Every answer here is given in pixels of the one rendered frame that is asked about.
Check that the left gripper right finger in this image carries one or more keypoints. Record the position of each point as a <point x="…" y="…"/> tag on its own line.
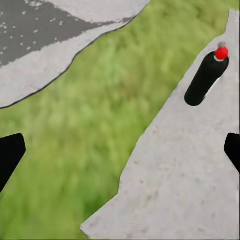
<point x="232" y="149"/>

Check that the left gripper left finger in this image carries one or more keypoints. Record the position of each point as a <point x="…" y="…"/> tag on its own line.
<point x="12" y="150"/>

